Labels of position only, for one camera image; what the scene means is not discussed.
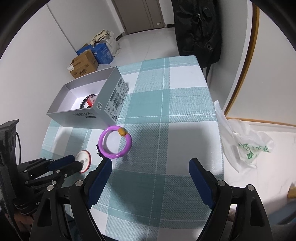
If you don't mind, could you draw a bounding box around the red white cartoon badge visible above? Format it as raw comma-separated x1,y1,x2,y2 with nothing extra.
75,150,91,173

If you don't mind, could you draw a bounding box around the purple ring bracelet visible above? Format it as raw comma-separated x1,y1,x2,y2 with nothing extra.
98,124,132,159

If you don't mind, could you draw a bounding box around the red clear keychain charm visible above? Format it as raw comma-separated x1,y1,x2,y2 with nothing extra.
87,94,97,108

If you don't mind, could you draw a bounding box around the white green plastic bag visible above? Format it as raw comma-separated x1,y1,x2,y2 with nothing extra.
214,101,274,172

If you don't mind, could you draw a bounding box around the grey cardboard box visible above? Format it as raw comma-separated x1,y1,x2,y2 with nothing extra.
47,67,128,130

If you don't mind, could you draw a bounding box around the teal plaid tablecloth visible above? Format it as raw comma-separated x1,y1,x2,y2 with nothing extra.
41,56,224,240

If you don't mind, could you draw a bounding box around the brown cardboard box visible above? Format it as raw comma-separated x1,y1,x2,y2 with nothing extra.
67,50,99,79

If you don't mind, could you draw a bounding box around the blue cardboard box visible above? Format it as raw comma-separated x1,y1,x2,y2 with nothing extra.
76,43,113,64

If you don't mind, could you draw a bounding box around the cream tote bag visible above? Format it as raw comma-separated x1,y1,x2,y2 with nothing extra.
90,29,121,57

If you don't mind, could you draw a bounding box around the black backpack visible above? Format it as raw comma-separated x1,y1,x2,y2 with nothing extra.
171,0,222,78

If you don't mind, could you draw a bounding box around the grey door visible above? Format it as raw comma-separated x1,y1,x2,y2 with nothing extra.
112,0,174,35

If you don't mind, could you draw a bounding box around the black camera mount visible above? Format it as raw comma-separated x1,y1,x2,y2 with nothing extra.
1,120,20,208

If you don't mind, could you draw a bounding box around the black spiral hair tie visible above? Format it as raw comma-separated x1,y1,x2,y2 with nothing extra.
78,93,96,110

